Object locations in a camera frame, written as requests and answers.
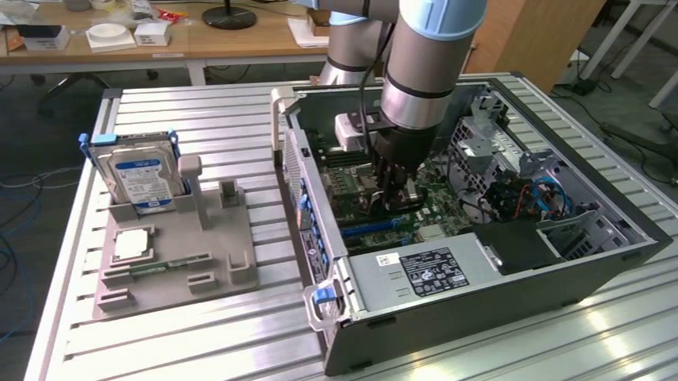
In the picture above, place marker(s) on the brown cardboard box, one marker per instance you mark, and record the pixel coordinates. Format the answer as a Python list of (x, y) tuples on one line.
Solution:
[(318, 18)]

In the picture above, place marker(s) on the tall metal disk bay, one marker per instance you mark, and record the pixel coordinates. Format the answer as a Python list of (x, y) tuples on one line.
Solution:
[(477, 152)]

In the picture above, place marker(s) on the bare green RAM stick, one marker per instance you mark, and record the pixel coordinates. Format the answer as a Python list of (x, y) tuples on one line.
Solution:
[(165, 266)]

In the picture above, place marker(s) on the wooden cabinet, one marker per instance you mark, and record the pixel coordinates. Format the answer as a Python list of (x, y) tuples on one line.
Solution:
[(546, 31)]

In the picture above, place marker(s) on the green motherboard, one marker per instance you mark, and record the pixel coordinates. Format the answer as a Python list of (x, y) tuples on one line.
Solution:
[(445, 214)]

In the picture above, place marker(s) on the wooden desk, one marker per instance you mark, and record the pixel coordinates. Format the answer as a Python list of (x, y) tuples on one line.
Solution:
[(63, 56)]

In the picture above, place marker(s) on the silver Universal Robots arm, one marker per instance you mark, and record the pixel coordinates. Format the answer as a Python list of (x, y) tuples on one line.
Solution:
[(424, 59)]

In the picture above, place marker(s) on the black stand base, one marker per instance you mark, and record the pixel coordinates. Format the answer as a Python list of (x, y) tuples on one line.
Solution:
[(636, 135)]

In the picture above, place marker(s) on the red packet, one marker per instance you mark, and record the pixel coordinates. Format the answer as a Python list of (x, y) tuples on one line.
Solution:
[(174, 17)]

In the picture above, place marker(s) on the white table frame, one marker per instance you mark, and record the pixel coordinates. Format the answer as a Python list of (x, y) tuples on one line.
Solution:
[(633, 39)]

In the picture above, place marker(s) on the white box with black top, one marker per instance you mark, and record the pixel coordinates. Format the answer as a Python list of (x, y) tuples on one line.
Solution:
[(45, 37)]

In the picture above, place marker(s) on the small silver chipset heatsink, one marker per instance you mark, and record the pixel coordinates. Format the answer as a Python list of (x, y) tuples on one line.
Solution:
[(434, 233)]

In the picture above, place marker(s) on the grey cup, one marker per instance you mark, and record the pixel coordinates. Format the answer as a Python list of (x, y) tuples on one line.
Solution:
[(78, 5)]

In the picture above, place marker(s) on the dark chair base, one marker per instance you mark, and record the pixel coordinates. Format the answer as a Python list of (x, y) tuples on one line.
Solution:
[(63, 85)]

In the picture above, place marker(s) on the black round lamp base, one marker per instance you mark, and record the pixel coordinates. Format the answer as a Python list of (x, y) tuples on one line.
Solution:
[(230, 19)]

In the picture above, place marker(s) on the small white labelled box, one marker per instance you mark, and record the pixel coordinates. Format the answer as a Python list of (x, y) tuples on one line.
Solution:
[(153, 35)]

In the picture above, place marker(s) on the grey plastic parts rack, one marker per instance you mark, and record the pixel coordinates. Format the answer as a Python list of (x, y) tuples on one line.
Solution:
[(175, 234)]

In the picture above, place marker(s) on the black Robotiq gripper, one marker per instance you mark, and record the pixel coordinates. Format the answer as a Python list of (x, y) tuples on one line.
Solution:
[(402, 148)]

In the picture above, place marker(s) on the CPU socket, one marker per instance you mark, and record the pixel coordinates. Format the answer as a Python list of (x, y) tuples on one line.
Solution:
[(366, 180)]

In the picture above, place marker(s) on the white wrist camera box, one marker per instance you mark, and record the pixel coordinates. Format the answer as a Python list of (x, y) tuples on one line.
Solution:
[(350, 133)]

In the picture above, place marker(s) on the low metal disk bay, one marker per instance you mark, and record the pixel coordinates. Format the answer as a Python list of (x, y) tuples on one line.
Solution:
[(582, 238)]

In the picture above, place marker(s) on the white paper stack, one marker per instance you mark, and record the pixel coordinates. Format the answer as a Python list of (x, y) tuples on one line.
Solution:
[(308, 33)]

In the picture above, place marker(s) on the grey power supply unit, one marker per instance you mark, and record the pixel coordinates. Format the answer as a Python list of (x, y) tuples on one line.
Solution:
[(381, 278)]

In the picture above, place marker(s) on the black power brick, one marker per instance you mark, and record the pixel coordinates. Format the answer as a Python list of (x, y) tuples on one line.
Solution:
[(584, 88)]

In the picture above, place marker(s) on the blue expansion slot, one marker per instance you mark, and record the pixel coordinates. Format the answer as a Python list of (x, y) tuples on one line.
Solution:
[(366, 229)]

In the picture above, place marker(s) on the hard disk in blue caddy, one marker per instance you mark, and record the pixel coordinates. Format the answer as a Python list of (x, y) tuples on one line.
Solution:
[(141, 178)]

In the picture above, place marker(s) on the white tape roll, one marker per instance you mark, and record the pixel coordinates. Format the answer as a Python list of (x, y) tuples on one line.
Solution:
[(103, 3)]

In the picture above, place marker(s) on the silver CPU chip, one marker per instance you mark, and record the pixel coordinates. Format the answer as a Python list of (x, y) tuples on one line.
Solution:
[(131, 244)]

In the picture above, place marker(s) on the open black PC case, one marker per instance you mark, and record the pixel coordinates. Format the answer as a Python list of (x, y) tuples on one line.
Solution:
[(477, 309)]

